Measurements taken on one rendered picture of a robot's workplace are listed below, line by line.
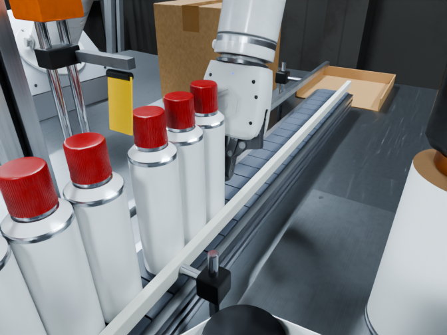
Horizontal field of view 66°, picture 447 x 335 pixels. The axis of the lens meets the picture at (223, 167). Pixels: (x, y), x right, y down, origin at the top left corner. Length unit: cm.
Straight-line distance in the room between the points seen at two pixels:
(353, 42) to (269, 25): 243
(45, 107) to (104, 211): 81
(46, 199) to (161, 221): 14
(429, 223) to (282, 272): 20
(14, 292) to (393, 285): 31
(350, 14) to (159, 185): 262
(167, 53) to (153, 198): 69
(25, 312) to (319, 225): 38
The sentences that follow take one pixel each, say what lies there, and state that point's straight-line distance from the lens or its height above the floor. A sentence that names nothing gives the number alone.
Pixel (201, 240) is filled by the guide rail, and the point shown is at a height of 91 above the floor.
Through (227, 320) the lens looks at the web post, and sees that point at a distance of 17.
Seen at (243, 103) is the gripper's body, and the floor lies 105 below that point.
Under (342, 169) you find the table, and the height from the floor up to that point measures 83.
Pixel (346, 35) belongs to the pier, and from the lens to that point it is 291.
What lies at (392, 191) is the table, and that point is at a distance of 75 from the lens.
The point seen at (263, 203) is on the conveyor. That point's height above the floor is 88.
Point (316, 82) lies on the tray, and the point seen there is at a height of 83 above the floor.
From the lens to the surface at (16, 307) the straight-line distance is 30.
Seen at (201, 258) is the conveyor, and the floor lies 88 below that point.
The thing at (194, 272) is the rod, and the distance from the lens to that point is 41.
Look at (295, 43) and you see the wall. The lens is 328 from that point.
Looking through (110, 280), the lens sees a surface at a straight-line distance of 36.
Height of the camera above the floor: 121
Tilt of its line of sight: 30 degrees down
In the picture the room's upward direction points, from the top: straight up
